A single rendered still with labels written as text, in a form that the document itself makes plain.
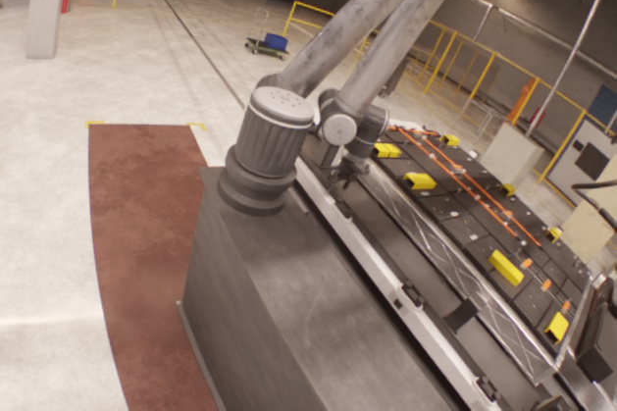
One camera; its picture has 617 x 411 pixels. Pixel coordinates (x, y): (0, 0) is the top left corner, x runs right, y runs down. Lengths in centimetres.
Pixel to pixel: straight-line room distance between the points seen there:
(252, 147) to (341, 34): 48
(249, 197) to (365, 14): 70
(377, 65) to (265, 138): 38
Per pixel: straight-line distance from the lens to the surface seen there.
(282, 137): 92
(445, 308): 123
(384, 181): 145
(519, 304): 133
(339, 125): 100
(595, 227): 598
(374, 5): 115
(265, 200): 106
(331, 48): 114
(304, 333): 84
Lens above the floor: 159
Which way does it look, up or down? 31 degrees down
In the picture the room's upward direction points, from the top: 25 degrees clockwise
